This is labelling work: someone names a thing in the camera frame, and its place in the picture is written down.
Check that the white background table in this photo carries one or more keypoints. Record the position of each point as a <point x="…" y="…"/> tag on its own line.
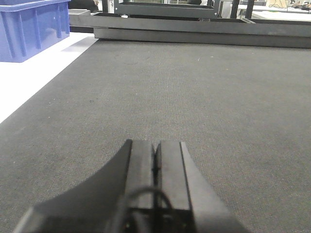
<point x="274" y="13"/>

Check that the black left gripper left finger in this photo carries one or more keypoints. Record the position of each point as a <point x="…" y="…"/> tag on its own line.
<point x="88" y="207"/>

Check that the dark fabric table mat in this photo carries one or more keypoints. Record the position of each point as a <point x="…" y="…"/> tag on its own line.
<point x="244" y="113"/>

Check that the black metal frame rails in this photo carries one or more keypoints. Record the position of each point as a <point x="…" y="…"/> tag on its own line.
<point x="192" y="22"/>

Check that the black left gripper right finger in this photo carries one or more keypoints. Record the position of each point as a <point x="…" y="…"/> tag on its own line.
<point x="191" y="195"/>

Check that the blue plastic crate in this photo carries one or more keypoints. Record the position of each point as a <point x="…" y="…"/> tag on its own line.
<point x="27" y="27"/>

